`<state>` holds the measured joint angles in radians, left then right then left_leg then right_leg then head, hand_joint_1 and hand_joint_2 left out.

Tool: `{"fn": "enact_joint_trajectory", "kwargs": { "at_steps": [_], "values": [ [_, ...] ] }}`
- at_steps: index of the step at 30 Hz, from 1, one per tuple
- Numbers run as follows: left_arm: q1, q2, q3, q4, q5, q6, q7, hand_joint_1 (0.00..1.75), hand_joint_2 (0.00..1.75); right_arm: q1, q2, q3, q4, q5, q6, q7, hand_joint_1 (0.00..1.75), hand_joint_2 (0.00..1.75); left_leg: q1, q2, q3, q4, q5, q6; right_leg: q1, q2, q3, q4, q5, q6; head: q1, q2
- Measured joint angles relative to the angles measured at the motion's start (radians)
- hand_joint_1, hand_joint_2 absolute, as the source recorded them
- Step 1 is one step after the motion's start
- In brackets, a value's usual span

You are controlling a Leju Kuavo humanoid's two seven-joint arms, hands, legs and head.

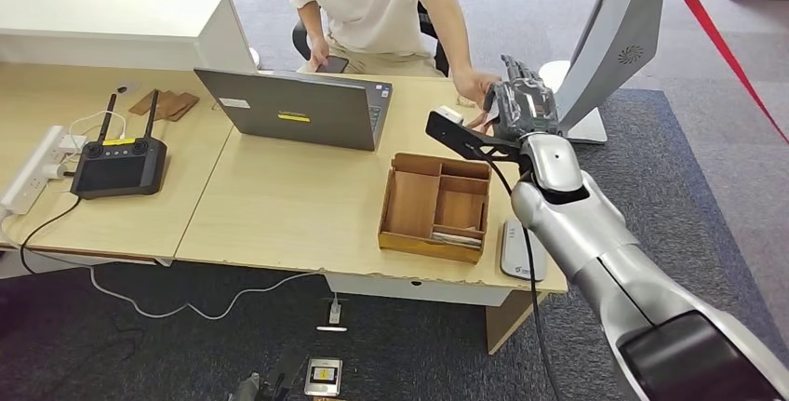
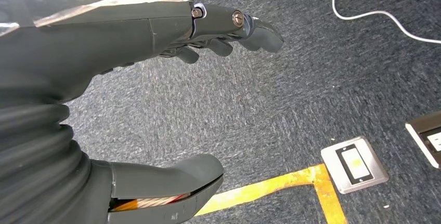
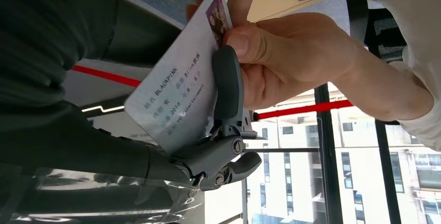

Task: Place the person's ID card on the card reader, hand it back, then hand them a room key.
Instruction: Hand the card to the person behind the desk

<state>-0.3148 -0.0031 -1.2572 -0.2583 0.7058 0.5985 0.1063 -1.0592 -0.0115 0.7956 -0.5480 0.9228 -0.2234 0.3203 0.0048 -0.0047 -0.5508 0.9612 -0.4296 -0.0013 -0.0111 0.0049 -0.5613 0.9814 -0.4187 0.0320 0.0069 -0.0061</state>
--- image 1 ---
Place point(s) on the black remote controller with antennas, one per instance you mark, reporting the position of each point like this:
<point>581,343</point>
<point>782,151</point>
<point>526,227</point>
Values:
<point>120,173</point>

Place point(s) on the white power strip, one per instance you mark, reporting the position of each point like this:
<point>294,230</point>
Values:
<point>28,179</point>

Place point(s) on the grey card reader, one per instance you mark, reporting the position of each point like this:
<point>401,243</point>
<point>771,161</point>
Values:
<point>511,256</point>

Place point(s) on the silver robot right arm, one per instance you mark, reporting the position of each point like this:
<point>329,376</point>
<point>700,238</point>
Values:
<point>598,250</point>

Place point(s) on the silver floor socket box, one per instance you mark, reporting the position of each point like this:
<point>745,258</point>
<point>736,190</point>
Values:
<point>323,376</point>

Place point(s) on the person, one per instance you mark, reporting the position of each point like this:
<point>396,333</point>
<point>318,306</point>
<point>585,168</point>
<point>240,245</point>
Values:
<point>370,4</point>

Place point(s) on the brown wooden coasters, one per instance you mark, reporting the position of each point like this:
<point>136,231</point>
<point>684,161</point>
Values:
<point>172,105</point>

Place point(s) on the wooden compartment tray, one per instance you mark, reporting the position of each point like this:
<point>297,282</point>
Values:
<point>410,207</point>

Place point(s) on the dark grey carpet mat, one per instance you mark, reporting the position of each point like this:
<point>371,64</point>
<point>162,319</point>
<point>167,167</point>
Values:
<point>665,158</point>

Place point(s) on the black smartphone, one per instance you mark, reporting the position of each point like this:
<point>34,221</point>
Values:
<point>333,65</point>

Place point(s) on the person's right forearm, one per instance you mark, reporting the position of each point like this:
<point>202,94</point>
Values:
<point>311,22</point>

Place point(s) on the white round base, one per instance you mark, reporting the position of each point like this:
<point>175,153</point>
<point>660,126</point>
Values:
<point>254,59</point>

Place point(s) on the person's left hand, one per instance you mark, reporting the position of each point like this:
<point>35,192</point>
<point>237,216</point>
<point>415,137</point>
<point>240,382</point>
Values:
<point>473,85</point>

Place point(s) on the white counter cabinet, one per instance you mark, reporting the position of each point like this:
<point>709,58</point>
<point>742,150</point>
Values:
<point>111,22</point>

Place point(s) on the person's left forearm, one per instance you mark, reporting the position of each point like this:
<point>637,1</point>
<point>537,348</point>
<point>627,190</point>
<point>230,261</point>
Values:
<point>450,22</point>

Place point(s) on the white plug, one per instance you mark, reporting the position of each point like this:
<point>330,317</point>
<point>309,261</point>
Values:
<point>52,171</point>

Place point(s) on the black office chair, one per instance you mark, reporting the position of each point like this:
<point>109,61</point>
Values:
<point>439,53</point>

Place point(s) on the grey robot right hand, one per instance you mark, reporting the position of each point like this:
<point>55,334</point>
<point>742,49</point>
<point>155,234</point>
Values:
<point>527,108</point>

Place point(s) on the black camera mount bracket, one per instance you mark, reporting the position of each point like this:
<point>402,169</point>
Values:
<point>462,139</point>

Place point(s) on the white floor adapter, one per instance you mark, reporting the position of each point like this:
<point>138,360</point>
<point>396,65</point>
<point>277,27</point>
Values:
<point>333,315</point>

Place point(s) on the person's right hand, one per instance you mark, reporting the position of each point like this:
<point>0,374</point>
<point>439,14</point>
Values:
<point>318,53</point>

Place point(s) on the white under-desk drawer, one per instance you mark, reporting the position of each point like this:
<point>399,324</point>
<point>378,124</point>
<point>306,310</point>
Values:
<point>419,290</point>

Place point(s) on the red barrier tape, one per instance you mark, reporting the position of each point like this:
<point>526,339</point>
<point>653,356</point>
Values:
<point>715,37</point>

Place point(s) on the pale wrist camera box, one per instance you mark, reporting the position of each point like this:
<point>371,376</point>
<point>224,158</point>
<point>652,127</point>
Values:
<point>449,114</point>

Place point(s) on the grey kiosk display stand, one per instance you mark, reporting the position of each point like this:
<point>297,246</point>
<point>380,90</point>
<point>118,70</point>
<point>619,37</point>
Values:
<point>616,34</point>

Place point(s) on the grey laptop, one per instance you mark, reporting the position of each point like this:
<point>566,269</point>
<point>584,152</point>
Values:
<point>290,111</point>

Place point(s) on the white charger adapter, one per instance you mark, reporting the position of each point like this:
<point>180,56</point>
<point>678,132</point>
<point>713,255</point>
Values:
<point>73,143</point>

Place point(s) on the room key cards stack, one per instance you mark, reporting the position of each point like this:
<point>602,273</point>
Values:
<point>456,238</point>

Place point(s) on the dark device on floor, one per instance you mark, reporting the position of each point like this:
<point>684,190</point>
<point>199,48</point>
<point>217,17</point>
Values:
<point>253,389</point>

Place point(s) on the small grey tag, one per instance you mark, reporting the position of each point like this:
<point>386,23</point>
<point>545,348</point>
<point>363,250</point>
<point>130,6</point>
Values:
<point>123,88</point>

